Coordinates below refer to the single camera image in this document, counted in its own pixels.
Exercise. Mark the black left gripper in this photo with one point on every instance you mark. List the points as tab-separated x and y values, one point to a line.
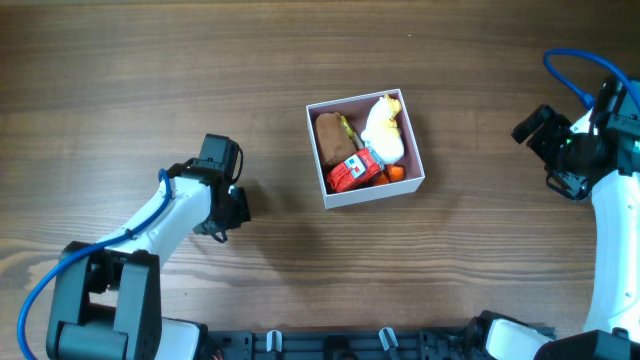
238	200

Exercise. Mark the white plush duck yellow bag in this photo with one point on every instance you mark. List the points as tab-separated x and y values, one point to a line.
382	136

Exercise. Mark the white box pink inside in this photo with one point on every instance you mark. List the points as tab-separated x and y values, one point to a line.
356	110

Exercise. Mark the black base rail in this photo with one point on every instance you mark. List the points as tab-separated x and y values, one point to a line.
387	343

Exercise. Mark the yellow mouse rattle drum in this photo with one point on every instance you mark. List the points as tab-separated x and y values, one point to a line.
352	133

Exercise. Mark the brown plush toy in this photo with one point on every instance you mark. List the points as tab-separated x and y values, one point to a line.
333	142

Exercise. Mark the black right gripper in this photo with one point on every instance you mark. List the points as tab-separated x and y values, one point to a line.
551	145

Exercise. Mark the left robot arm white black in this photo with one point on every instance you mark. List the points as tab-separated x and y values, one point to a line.
107	295

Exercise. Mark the red toy fire truck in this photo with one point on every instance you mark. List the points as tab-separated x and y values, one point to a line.
359	168

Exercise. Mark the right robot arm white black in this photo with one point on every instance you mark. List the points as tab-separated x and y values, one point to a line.
611	329

